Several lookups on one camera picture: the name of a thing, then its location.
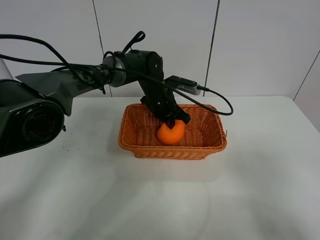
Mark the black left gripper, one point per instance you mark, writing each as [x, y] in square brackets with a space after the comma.
[161, 103]

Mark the orange with stem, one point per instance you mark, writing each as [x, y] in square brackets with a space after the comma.
[171, 136]

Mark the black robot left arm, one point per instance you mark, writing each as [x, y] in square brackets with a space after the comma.
[33, 106]

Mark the orange wicker basket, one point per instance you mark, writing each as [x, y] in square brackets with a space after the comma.
[204, 134]

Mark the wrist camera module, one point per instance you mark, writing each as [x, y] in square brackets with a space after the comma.
[183, 84]

